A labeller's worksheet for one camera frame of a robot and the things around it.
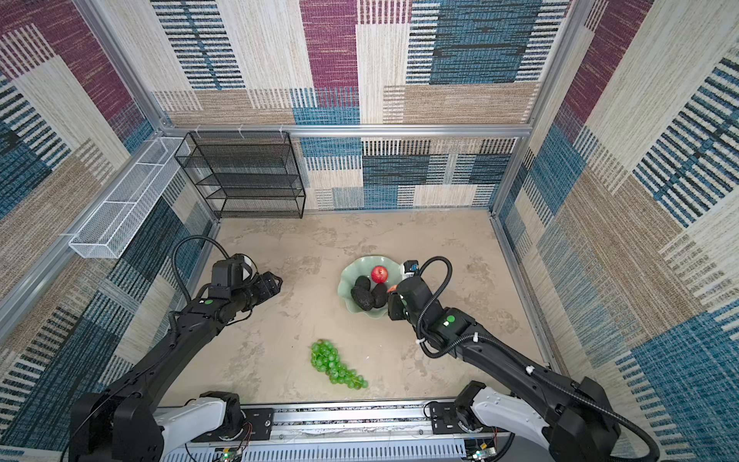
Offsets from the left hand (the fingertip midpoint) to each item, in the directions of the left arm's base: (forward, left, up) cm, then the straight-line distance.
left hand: (273, 279), depth 85 cm
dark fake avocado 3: (-1, -31, -8) cm, 32 cm away
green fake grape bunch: (-19, -16, -9) cm, 27 cm away
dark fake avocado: (+4, -26, -9) cm, 28 cm away
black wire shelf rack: (+44, +19, +4) cm, 48 cm away
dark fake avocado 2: (-3, -26, -6) cm, 27 cm away
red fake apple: (+7, -31, -9) cm, 33 cm away
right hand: (-7, -35, 0) cm, 36 cm away
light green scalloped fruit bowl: (+11, -25, -10) cm, 29 cm away
